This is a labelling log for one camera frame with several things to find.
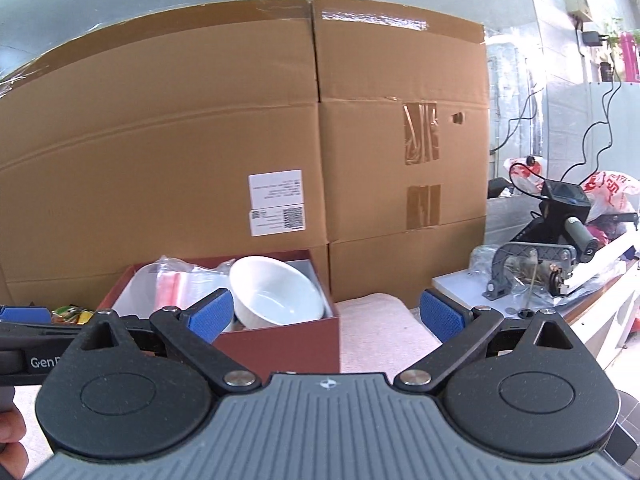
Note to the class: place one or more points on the grey metal clamp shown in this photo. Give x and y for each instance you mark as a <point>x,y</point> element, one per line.
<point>500,265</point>

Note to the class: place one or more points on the white shipping label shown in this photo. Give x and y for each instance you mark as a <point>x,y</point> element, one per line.
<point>275,189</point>

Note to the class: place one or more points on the large brown cardboard box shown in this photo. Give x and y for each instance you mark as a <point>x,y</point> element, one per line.
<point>150,160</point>

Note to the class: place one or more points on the person's left hand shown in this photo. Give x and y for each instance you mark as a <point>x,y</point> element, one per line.
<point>11,430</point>

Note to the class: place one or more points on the clear plastic zip bag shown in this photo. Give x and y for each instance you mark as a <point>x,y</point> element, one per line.
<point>170,285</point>

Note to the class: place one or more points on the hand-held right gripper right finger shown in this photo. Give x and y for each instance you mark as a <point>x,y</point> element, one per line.
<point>442,316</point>

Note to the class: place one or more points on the black power adapter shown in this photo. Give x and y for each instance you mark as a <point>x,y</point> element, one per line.
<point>592,37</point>

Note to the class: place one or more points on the taped brown cardboard box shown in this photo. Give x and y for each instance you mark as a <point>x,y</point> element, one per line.
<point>360,170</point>

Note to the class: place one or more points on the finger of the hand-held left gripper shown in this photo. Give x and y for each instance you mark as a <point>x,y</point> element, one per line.
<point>25,315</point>

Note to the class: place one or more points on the white ceramic bowl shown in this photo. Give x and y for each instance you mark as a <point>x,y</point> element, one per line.
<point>270,295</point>

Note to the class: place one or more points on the white table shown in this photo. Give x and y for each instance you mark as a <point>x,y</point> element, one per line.
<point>465,290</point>

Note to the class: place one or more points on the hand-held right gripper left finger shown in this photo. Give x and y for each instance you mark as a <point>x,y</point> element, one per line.
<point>212,315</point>

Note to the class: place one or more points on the pink bottle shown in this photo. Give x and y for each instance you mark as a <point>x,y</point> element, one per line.
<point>629,55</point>

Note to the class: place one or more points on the white plastic rail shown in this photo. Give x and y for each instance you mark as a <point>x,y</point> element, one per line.
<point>610,260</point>

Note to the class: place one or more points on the red cardboard box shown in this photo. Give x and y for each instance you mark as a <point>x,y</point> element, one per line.
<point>280,350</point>

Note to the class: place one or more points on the white barcode label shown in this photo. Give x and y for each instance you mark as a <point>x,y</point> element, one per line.
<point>275,222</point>

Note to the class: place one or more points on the low brown cardboard box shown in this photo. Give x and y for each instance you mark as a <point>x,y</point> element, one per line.
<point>390,265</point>

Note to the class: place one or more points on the red and white plastic bag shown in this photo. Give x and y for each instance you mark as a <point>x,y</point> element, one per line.
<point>610,190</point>
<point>525,175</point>

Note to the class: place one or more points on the tape-topped brown cardboard box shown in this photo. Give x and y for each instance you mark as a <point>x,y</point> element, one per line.
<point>390,60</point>

